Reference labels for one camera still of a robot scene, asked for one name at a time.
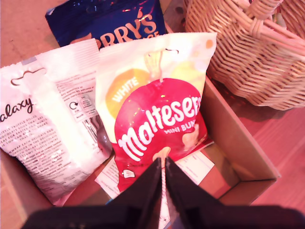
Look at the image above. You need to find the blue Terry's orange bag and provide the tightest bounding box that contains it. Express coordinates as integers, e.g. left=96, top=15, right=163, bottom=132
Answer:
left=44, top=0, right=168, bottom=50

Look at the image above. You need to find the woven wicker basket with handle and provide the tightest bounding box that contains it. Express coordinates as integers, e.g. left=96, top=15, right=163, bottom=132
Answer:
left=183, top=0, right=305, bottom=111

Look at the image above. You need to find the red white Maltesers bag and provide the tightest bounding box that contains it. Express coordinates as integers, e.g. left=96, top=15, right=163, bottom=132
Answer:
left=94, top=32, right=218, bottom=226

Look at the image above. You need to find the brown cardboard box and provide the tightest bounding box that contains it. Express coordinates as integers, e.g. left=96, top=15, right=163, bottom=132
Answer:
left=0, top=75, right=282, bottom=229

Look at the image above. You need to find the white Galaxy eggs bag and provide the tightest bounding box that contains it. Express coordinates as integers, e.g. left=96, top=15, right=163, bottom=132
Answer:
left=0, top=38, right=113, bottom=207

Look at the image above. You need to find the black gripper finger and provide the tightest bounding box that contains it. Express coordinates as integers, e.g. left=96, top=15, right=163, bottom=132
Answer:
left=165, top=156, right=223, bottom=220
left=104, top=157, right=163, bottom=217

